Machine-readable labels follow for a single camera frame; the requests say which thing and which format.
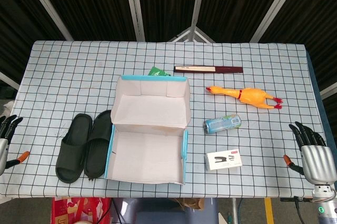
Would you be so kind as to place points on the light blue shoe box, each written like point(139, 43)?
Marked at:
point(147, 153)

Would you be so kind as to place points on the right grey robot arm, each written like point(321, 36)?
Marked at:
point(325, 208)

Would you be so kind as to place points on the white triangular frame brace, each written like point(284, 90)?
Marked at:
point(193, 34)

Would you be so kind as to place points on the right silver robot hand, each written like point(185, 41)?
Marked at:
point(317, 162)

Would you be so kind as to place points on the white stapler box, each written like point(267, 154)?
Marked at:
point(223, 160)

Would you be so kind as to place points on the brown paper bag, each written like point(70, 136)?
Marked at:
point(189, 203)

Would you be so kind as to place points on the yellow rubber chicken toy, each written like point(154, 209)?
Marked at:
point(254, 97)

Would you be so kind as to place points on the grey metal table leg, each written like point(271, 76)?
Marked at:
point(234, 211)

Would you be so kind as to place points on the long dark red box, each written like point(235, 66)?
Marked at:
point(226, 69)

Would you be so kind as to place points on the blue drink can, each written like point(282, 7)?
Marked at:
point(222, 123)

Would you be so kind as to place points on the checked light blue tablecloth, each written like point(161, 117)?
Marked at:
point(79, 76)

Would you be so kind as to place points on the red patterned bag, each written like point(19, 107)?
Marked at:
point(79, 209)

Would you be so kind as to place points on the green snack packet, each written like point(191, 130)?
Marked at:
point(156, 72)

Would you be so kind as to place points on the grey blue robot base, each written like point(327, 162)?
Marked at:
point(158, 213)

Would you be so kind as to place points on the black rubber slipper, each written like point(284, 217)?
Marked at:
point(69, 153)
point(98, 134)

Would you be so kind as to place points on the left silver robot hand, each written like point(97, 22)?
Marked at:
point(3, 153)

